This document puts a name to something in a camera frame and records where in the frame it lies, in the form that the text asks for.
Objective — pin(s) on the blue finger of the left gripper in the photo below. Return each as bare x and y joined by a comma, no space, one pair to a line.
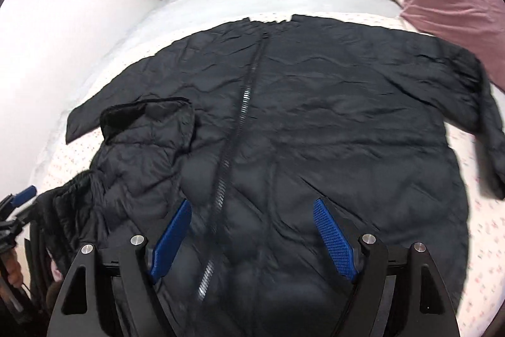
12,202

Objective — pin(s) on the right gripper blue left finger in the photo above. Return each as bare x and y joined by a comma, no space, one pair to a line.
86,306

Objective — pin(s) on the grey bed blanket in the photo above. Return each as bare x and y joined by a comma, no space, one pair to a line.
175,19

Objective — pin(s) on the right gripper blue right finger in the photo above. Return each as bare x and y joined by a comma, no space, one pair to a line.
397,291

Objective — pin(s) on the cherry print bed sheet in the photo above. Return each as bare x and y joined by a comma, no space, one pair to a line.
484,288

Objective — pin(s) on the black quilted puffer jacket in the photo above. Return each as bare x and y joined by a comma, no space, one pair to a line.
252,122

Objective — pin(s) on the person's left hand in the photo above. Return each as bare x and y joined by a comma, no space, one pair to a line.
13,267

